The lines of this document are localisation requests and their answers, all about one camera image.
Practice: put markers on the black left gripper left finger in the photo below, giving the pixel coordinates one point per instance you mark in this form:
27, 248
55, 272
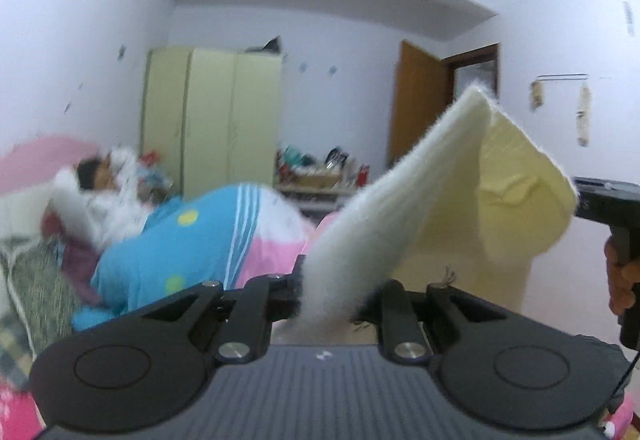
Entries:
263, 301

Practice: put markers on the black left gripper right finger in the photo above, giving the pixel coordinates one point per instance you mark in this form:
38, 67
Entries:
397, 327

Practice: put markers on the white fleece yellow garment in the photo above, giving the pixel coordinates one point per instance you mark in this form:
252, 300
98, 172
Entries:
471, 206

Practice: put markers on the person's right hand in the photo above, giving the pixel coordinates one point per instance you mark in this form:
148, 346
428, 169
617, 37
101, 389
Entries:
621, 279

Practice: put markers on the blue pink floral duvet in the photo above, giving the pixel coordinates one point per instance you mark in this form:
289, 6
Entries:
229, 235

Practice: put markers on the cluttered side table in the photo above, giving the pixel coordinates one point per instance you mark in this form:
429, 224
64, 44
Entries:
318, 187

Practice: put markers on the sleeping person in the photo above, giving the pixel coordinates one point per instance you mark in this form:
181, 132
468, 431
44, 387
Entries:
106, 199

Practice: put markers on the pale green wardrobe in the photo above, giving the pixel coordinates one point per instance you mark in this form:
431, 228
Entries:
212, 117

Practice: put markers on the brown wooden door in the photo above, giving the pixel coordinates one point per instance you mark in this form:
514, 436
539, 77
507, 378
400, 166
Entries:
420, 97

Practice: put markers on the patterned grey pillow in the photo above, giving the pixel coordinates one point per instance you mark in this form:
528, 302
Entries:
41, 295

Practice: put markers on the pink floral bed sheet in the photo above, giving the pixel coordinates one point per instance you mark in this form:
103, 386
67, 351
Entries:
20, 418

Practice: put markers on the wall towel rack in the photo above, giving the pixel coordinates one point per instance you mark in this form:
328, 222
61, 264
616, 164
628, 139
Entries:
562, 104

